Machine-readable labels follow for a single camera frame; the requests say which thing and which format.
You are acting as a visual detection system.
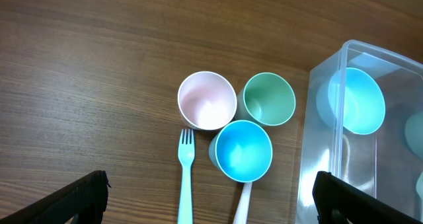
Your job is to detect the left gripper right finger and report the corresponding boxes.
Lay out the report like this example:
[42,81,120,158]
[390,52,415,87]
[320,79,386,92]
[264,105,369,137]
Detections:
[313,171,419,224]

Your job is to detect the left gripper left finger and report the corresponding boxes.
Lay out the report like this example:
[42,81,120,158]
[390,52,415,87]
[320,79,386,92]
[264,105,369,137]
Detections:
[1,170,110,224]

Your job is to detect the clear plastic container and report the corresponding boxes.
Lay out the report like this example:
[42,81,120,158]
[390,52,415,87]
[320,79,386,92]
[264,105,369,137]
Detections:
[295,40,422,223]

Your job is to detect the white plastic spoon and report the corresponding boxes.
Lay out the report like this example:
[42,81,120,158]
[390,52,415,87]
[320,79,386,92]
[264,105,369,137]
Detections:
[233,182,252,224]

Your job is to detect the teal plastic bowl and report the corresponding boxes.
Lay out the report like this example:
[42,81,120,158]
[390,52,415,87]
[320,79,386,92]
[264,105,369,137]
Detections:
[316,67,386,135]

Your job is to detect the light blue plastic bowl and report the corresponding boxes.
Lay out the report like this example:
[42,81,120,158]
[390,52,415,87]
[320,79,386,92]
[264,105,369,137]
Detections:
[404,112,422,160]

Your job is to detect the blue plastic cup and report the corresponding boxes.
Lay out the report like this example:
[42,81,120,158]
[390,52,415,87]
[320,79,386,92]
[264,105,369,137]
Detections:
[208,120,273,183]

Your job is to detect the light blue fork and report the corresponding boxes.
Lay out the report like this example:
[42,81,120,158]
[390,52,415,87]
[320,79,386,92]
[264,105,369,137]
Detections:
[178,128,195,224]

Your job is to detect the green plastic cup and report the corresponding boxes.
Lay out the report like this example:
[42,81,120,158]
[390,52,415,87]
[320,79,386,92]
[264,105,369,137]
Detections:
[235,72,296,126]

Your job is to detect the pink plastic cup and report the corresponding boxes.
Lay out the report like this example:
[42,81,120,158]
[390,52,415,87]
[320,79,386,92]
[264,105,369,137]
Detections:
[177,71,237,131]

